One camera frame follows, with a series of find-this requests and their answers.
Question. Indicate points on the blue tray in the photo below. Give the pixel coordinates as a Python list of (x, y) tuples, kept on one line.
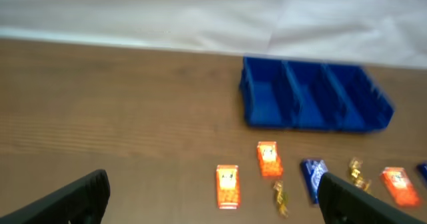
[(267, 100)]

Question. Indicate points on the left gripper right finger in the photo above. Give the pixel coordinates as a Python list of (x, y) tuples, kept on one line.
[(350, 207)]

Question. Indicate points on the gold candy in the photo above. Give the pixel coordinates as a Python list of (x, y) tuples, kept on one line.
[(355, 166), (362, 183), (281, 197)]

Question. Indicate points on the blue candy pack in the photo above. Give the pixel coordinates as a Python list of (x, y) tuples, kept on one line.
[(423, 172), (312, 174)]

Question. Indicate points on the orange candy box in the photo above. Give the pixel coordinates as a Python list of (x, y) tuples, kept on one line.
[(400, 186), (269, 160), (227, 187)]

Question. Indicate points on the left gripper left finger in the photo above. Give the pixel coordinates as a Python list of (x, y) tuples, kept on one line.
[(76, 200)]

